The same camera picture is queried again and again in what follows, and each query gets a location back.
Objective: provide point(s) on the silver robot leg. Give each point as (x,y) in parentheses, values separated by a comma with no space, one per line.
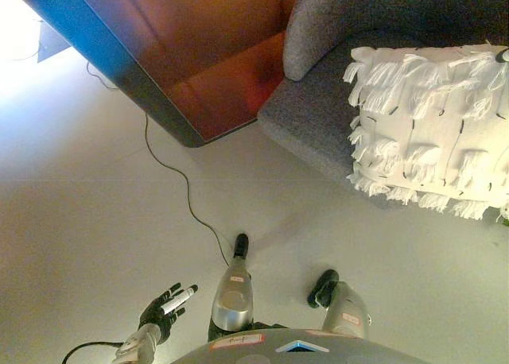
(234,296)
(346,312)

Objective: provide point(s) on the dark glossy wardrobe cabinet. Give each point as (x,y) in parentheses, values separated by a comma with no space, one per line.
(191,62)

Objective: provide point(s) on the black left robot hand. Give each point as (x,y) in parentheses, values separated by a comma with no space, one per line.
(163,312)

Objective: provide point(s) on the white fringed pillow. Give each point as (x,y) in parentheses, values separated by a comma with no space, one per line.
(429,133)

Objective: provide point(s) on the silver right robot leg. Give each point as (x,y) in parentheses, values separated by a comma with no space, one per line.
(346,312)

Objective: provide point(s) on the silver left robot leg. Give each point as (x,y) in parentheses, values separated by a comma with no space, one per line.
(234,296)

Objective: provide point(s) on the grey fabric tub armchair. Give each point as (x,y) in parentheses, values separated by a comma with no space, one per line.
(310,125)

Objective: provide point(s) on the grey robot torso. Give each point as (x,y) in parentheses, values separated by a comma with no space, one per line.
(302,352)

